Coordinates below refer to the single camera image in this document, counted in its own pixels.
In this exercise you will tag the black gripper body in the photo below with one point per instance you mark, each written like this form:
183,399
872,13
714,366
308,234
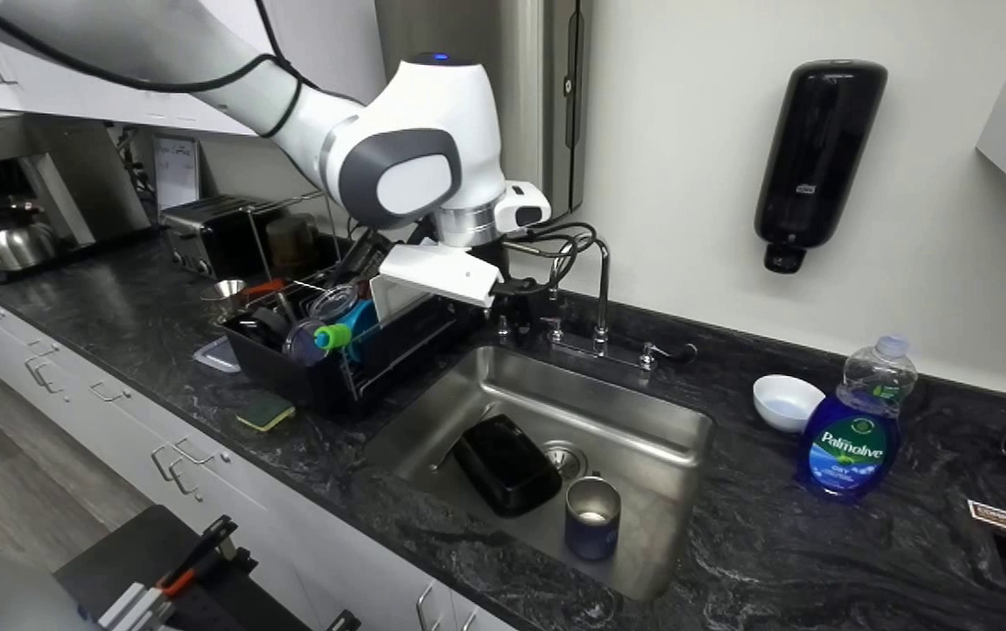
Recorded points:
523,308

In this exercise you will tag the blue mug steel interior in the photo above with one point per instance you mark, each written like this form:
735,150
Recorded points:
592,532

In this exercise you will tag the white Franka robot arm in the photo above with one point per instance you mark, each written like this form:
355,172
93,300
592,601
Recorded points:
171,48

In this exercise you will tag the chrome sink faucet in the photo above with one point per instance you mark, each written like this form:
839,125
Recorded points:
604,316

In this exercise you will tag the black plastic dish rack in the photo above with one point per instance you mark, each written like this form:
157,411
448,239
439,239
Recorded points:
409,353

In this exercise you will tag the stainless steel sink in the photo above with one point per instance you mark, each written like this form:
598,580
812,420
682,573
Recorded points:
654,467

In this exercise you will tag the black plastic tray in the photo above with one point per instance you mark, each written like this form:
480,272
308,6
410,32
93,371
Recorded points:
506,467

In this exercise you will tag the stainless paper towel dispenser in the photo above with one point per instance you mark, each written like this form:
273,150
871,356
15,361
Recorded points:
547,106

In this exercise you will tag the small purple plastic item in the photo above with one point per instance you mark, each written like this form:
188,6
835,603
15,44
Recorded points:
301,344

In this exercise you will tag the small white bowl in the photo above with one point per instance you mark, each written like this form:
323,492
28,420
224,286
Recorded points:
784,406

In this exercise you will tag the green yellow sponge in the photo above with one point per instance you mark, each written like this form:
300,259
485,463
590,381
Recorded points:
259,408

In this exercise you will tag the black box device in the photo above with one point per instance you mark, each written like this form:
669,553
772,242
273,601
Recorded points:
214,239

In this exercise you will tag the blue dish soap bottle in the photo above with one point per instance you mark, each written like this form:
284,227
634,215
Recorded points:
853,450

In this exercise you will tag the white paper note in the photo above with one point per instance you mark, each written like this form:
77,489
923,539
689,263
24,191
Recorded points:
175,176

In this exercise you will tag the white lower cabinet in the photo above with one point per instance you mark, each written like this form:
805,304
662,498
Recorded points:
117,408

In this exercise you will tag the black tool board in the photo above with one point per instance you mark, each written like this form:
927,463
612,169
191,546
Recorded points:
117,564

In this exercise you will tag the steel kettle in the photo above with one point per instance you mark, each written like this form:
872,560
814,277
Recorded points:
10,242

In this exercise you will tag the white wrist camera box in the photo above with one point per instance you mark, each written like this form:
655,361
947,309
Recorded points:
460,276

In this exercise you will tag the black wall soap dispenser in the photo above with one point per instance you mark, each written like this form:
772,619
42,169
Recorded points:
816,152

